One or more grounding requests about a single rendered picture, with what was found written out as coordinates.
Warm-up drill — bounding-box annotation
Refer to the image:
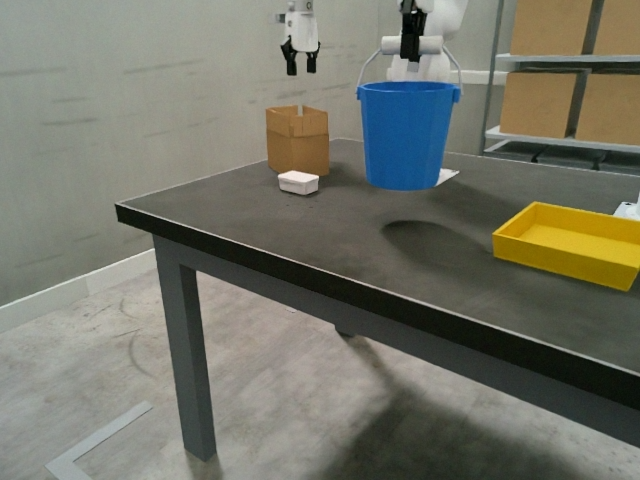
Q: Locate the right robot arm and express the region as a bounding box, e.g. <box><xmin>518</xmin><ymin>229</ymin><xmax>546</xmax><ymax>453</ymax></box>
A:
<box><xmin>268</xmin><ymin>0</ymin><xmax>468</xmax><ymax>83</ymax></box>

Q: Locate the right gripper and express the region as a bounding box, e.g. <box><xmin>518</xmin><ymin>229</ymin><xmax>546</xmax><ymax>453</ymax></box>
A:
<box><xmin>280</xmin><ymin>11</ymin><xmax>321</xmax><ymax>76</ymax></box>

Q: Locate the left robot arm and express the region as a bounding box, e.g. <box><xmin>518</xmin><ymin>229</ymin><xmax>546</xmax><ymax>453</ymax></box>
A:
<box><xmin>625</xmin><ymin>196</ymin><xmax>640</xmax><ymax>220</ymax></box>

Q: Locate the yellow shallow tray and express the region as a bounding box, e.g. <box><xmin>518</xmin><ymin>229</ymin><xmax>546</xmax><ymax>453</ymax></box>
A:
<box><xmin>492</xmin><ymin>202</ymin><xmax>640</xmax><ymax>291</ymax></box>

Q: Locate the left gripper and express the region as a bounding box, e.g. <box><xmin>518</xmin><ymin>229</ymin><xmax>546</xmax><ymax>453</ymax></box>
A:
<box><xmin>397</xmin><ymin>0</ymin><xmax>435</xmax><ymax>59</ymax></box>

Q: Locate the brown cardboard box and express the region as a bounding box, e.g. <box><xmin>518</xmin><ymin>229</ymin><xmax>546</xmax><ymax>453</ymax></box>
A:
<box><xmin>265</xmin><ymin>105</ymin><xmax>329</xmax><ymax>176</ymax></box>

